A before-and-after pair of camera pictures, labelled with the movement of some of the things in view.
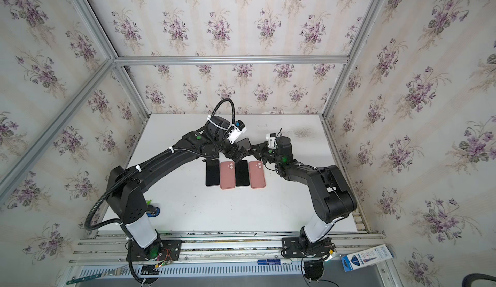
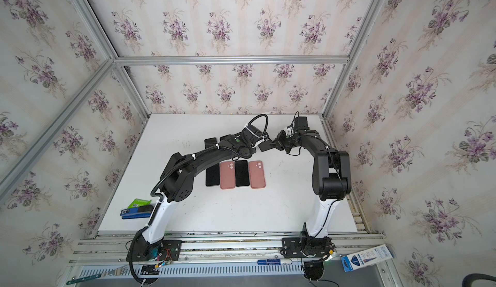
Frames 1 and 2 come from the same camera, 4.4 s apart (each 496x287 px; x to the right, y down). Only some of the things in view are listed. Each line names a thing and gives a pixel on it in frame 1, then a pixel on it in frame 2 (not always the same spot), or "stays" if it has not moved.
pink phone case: [227, 174] stays
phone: [241, 173] stays
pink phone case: [256, 173] stays
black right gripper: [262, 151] to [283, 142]
